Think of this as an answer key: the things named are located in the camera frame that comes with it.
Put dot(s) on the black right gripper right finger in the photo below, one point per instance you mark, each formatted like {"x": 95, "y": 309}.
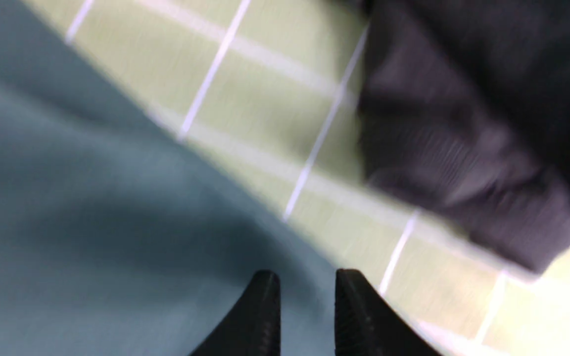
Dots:
{"x": 365, "y": 325}

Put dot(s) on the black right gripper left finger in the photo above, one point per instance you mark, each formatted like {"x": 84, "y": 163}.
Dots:
{"x": 252, "y": 327}

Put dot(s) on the green long-sleeve shirt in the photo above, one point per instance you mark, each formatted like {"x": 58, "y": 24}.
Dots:
{"x": 115, "y": 240}

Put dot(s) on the green checkered tablecloth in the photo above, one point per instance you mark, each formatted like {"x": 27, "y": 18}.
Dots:
{"x": 267, "y": 89}

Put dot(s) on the dark grey crumpled garment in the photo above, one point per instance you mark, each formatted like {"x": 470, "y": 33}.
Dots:
{"x": 465, "y": 112}

